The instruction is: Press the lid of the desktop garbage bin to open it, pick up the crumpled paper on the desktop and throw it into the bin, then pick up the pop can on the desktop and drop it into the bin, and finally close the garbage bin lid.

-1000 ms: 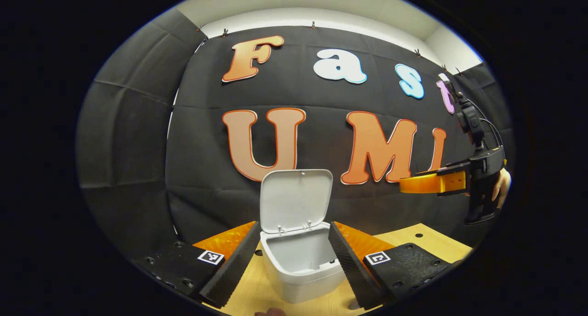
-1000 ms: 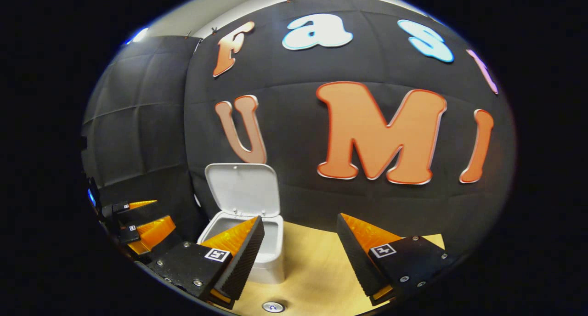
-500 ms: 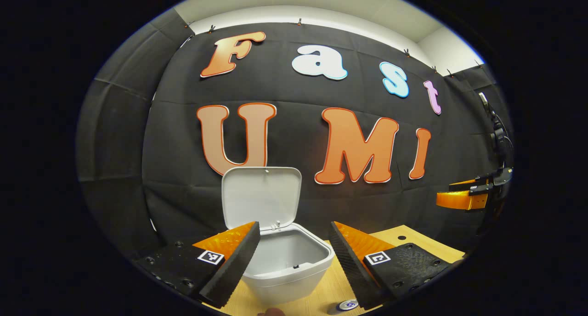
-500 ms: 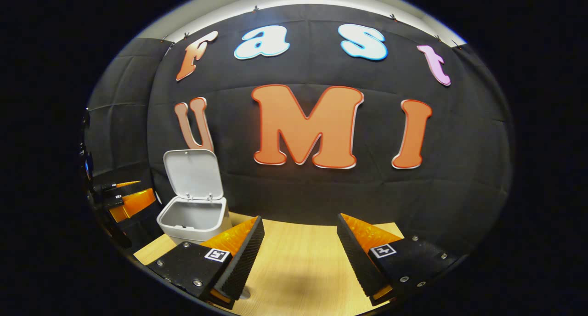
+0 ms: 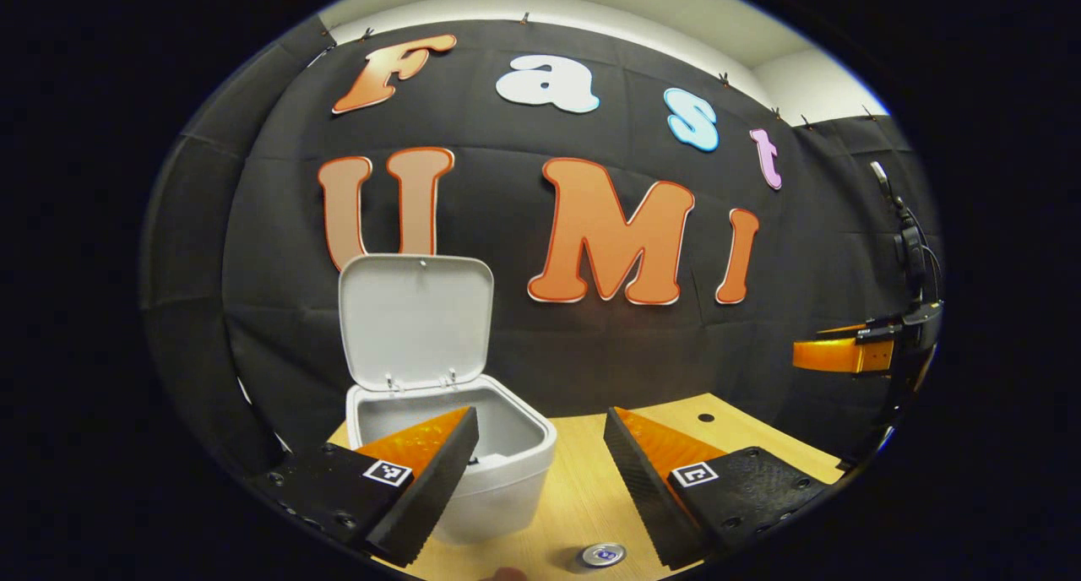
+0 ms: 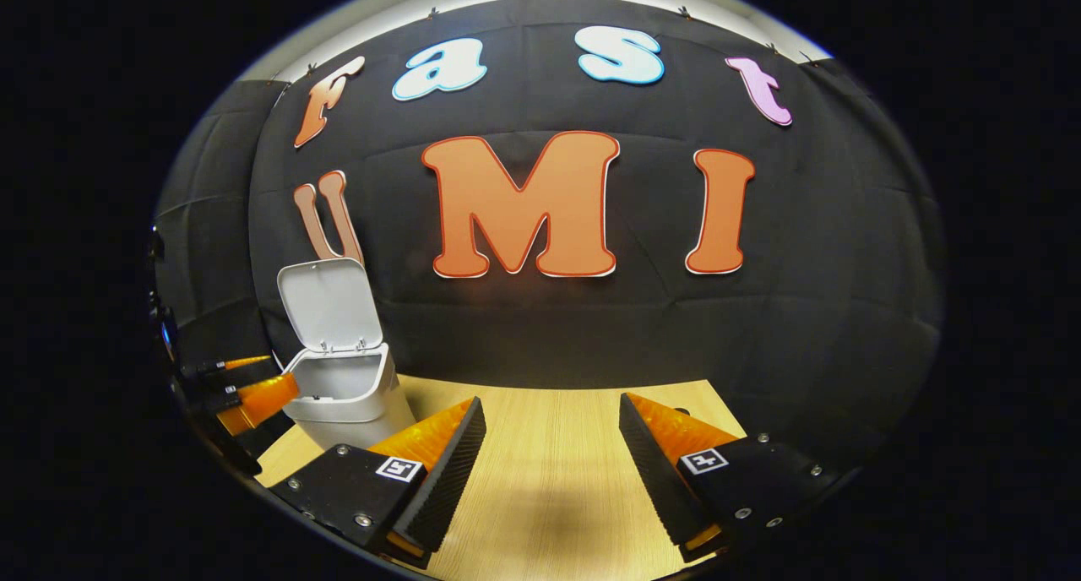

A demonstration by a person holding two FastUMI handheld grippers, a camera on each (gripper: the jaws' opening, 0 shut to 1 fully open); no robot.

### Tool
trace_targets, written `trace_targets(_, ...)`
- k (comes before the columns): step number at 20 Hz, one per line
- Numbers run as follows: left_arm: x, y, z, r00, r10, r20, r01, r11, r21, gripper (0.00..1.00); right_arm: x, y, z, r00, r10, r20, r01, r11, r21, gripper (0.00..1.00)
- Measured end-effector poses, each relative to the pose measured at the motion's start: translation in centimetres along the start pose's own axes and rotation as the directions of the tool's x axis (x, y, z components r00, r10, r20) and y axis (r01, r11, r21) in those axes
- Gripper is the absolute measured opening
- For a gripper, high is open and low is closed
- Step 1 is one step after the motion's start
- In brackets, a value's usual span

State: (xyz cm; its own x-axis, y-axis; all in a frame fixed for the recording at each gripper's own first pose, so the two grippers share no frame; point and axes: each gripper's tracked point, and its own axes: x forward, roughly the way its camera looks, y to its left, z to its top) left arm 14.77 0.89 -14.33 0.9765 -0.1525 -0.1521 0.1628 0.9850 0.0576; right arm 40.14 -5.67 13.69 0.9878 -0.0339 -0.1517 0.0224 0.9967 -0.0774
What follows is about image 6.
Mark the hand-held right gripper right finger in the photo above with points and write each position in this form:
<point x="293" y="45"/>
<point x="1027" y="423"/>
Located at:
<point x="654" y="480"/>

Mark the black backdrop cloth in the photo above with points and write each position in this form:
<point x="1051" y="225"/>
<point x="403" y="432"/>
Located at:
<point x="549" y="336"/>

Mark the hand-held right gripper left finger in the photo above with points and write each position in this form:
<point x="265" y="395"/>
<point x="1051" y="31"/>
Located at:
<point x="439" y="488"/>

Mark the wooden desktop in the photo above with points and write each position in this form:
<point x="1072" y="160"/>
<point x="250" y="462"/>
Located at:
<point x="549" y="480"/>

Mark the white desktop garbage bin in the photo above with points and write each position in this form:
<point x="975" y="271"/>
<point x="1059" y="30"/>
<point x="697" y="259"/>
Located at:
<point x="325" y="302"/>

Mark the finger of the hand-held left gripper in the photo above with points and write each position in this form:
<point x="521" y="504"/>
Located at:
<point x="241" y="363"/>
<point x="262" y="399"/>

